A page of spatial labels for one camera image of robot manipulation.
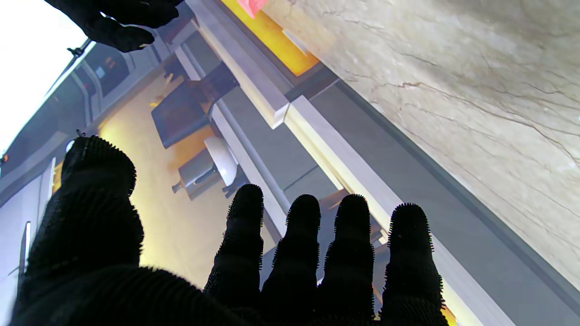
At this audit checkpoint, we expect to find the pink plastic storage basket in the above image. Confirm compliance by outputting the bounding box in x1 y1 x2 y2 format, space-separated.
238 0 269 19

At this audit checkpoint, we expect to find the dark lidded pot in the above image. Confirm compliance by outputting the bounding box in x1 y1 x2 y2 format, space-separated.
171 147 222 201

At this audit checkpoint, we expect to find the small black ornament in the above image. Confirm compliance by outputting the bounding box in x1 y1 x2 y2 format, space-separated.
222 177 250 198

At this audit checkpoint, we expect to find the black light stand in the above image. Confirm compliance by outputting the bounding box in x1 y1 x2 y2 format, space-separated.
45 38 93 96

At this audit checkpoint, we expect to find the white speckled bowl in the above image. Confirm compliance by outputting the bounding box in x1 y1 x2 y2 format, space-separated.
204 137 239 187

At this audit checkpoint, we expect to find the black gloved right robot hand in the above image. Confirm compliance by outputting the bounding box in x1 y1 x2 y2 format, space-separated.
45 0 184 53

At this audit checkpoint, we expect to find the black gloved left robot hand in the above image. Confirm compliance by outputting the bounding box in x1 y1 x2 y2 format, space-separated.
9 135 449 326

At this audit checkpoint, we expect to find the dark range hood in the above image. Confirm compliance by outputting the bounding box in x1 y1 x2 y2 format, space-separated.
151 61 240 149

